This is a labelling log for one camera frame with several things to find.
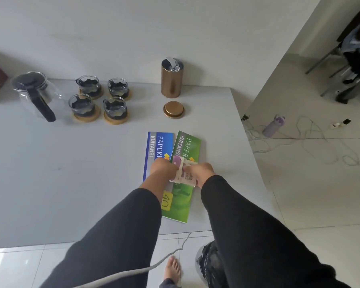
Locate purple water bottle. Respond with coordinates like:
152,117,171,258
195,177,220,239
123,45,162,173
262,114,286,138

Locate green receipt book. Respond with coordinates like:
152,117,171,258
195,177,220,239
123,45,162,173
161,130,202,224

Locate person's left hand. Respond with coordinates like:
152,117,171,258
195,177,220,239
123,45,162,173
149,158,180,185

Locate blue receipt book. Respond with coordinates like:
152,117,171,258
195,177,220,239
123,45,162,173
142,131,175,183

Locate white floor cable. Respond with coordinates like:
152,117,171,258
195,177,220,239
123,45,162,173
243,115,360,169

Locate silver foil bag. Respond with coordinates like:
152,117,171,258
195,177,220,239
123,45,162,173
165,57,181,72

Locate black round stool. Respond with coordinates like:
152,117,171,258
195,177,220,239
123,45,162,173
195,241,229,288

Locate dark clothes on chair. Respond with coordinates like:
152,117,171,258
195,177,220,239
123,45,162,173
336,20,360,87

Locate round cork coaster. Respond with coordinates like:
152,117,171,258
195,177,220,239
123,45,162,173
78,86,105,101
103,111,129,126
73,104,101,123
109,88,132,102

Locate white power strip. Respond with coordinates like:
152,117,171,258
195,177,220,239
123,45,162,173
330,118,352,129

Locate person's left forearm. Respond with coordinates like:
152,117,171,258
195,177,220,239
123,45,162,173
40,177,170,288

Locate person's right hand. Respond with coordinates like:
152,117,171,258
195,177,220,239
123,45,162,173
184,163,216,189

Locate person's bare foot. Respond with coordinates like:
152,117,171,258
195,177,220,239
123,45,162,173
163,256,182,288

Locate glass cup with black band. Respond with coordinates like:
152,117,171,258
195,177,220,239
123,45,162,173
102,96,128,120
68,93,96,116
75,74,102,96
107,77,130,98

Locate glass teapot with black handle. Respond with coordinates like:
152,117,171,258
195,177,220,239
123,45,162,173
11,71,67,123

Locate grey cable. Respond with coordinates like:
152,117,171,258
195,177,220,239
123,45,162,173
86,232,193,288

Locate metal frame chair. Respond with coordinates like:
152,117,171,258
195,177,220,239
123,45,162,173
305,24,360,104

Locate bronze metal canister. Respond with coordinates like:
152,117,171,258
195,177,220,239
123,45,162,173
160,58,184,99

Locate person's right forearm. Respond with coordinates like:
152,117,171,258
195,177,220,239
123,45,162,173
200,174,353,288

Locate pink white tea sachet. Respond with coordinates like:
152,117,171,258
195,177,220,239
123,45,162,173
169,156,198,188

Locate bronze round canister lid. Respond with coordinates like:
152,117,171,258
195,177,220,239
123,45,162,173
163,101,185,120

